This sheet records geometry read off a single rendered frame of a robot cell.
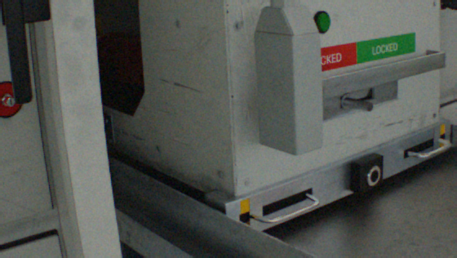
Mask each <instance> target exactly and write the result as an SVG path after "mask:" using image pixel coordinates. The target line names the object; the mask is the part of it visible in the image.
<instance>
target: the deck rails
mask: <svg viewBox="0 0 457 258"><path fill-rule="evenodd" d="M450 142H451V143H452V146H451V147H450V149H449V150H447V151H445V152H443V153H440V154H438V155H436V156H434V157H432V158H430V159H431V160H434V161H436V162H443V163H447V164H449V165H452V166H455V167H457V125H453V124H451V125H450ZM108 160H109V174H110V181H111V188H112V195H113V196H114V197H115V198H117V199H118V200H120V201H122V202H124V203H125V204H127V205H128V206H130V207H132V208H134V209H136V210H137V211H139V212H140V213H142V214H144V215H145V216H147V217H148V218H150V219H152V220H154V221H156V222H158V223H159V224H160V225H162V226H164V227H166V228H167V229H169V230H170V231H172V232H174V233H176V234H178V235H179V236H180V237H182V238H184V239H186V240H188V241H189V242H191V243H192V244H194V245H196V246H197V247H200V248H201V249H202V250H204V251H206V252H208V253H210V254H211V255H213V256H214V257H216V258H320V257H317V256H315V255H313V254H311V253H309V252H306V251H304V250H302V249H300V248H298V247H295V246H293V245H290V244H288V243H286V242H283V241H282V240H280V239H278V238H275V237H272V236H270V235H268V234H267V233H265V232H263V231H260V230H258V229H256V228H253V227H251V226H249V225H247V224H245V223H243V222H241V221H238V220H235V219H234V218H232V217H230V216H227V215H225V214H224V213H222V212H219V211H217V210H215V209H213V208H211V207H208V206H207V205H205V204H202V203H200V202H198V201H196V200H194V199H193V198H191V197H189V196H188V195H186V194H184V193H181V192H179V191H177V190H175V189H173V188H171V187H169V186H167V185H164V184H163V183H161V182H159V181H157V180H155V179H153V178H151V177H149V176H147V175H145V174H144V173H143V172H140V171H137V170H136V169H134V168H132V167H129V166H127V165H126V164H124V163H122V162H119V161H118V160H116V159H114V158H112V157H110V156H108Z"/></svg>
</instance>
